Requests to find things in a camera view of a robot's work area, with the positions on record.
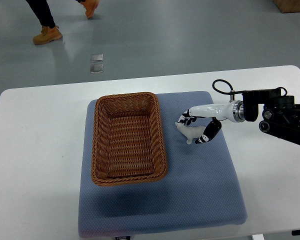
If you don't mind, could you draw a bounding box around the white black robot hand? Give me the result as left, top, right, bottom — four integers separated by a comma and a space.
176, 101, 239, 144

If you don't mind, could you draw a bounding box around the white bear figurine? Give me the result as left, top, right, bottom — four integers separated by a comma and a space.
175, 122, 206, 145

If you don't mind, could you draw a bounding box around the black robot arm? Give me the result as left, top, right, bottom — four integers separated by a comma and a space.
212, 79, 300, 145

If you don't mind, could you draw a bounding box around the brown wicker basket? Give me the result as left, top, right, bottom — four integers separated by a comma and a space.
91, 92, 168, 187

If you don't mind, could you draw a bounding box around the blue fabric mat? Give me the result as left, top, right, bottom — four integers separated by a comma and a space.
78, 91, 247, 238

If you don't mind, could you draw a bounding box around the brown cardboard box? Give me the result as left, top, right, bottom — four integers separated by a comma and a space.
273, 0, 300, 14

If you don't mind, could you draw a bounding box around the lower metal floor plate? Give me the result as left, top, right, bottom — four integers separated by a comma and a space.
90, 64, 104, 74

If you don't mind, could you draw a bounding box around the metal floor plate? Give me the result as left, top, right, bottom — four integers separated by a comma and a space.
90, 64, 104, 74
90, 53, 104, 63

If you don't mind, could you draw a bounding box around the upper metal floor plate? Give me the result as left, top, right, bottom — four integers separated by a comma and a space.
90, 53, 104, 63

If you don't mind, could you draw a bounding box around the tan boot far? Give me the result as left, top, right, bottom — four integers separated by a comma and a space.
78, 0, 100, 19

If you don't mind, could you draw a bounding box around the tan boot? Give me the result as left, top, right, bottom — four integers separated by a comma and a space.
32, 25, 63, 45
78, 0, 100, 19

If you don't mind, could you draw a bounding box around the tan boot near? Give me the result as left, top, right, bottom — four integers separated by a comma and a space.
32, 25, 63, 45

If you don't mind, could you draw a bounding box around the black trouser leg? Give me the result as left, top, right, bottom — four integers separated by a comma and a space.
26, 0, 56, 29

